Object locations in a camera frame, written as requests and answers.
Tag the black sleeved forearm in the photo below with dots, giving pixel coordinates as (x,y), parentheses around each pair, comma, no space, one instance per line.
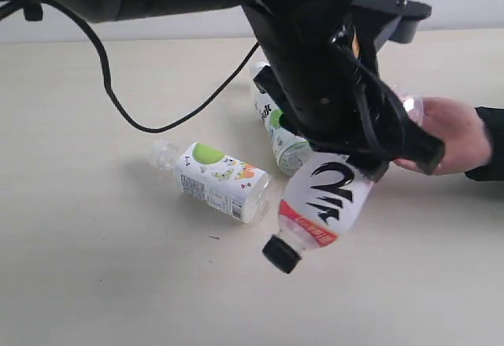
(492,170)

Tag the round green lime label bottle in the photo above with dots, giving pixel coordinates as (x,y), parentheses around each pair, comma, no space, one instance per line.
(290,151)

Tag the square white green-label bottle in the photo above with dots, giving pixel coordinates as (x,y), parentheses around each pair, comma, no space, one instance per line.
(234,187)

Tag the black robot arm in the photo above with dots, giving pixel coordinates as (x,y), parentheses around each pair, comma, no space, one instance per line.
(86,12)

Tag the person's open right hand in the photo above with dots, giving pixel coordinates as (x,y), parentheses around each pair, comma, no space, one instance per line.
(458,125)

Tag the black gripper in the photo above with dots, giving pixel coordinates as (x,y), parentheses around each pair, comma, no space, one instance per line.
(323,65)

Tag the pink peach label bottle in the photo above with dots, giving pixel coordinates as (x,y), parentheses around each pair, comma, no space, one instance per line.
(313,212)

